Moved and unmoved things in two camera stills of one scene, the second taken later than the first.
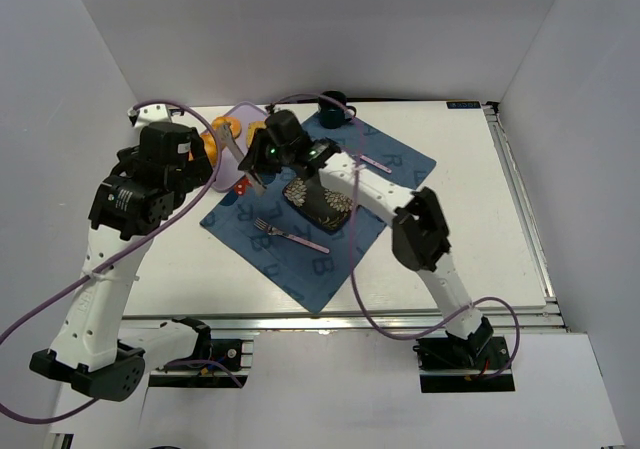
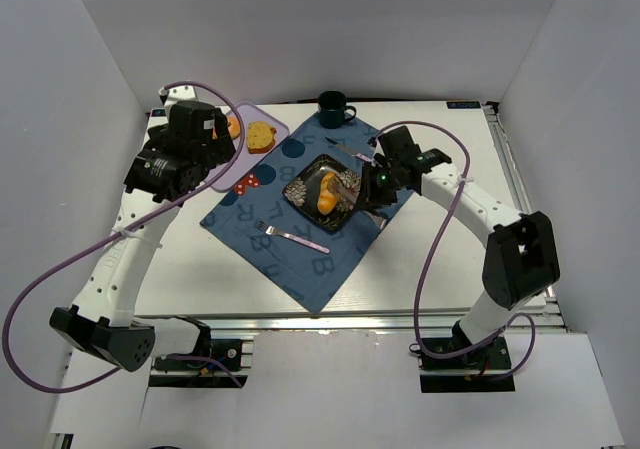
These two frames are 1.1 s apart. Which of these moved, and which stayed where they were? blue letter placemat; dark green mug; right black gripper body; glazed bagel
Moved: right black gripper body
Stayed: glazed bagel; blue letter placemat; dark green mug
